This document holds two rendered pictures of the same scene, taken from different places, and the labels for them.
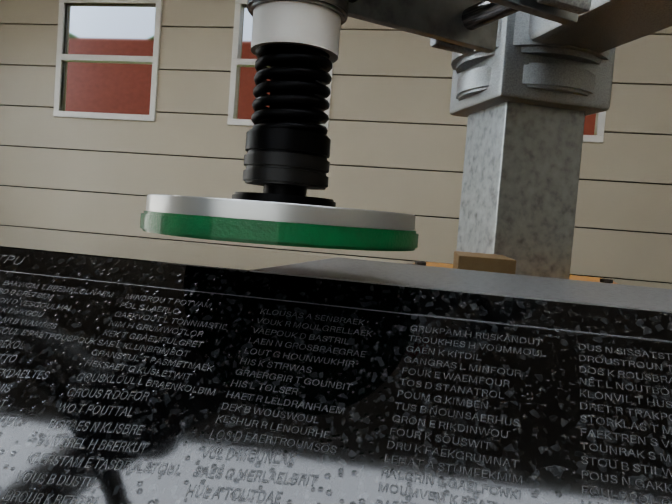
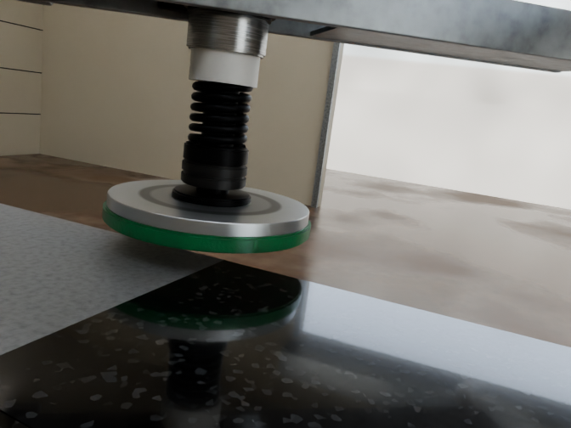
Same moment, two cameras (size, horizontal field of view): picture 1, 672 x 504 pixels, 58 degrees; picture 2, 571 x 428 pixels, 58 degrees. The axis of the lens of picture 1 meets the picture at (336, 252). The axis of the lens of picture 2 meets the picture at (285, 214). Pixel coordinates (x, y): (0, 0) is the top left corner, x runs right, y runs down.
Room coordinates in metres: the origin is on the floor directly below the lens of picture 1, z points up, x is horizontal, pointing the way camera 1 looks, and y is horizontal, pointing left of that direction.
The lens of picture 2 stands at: (1.02, 0.20, 0.99)
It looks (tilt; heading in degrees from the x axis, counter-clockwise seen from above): 12 degrees down; 188
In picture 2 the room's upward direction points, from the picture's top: 7 degrees clockwise
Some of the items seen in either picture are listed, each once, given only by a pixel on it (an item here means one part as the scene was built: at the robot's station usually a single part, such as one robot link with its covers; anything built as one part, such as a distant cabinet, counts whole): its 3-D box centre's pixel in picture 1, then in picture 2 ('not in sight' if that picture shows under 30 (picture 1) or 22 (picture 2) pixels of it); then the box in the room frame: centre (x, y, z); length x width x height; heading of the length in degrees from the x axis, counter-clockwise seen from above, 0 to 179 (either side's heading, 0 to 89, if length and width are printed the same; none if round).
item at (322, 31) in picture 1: (296, 32); (224, 65); (0.49, 0.05, 1.02); 0.07 x 0.07 x 0.04
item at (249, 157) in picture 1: (286, 164); (214, 167); (0.49, 0.05, 0.92); 0.07 x 0.07 x 0.01
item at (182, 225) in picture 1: (283, 217); (211, 207); (0.49, 0.05, 0.87); 0.22 x 0.22 x 0.04
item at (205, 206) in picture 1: (283, 213); (211, 203); (0.49, 0.05, 0.88); 0.21 x 0.21 x 0.01
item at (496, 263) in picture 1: (481, 268); not in sight; (1.17, -0.28, 0.81); 0.20 x 0.10 x 0.05; 171
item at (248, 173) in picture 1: (285, 178); (213, 178); (0.49, 0.05, 0.91); 0.07 x 0.07 x 0.01
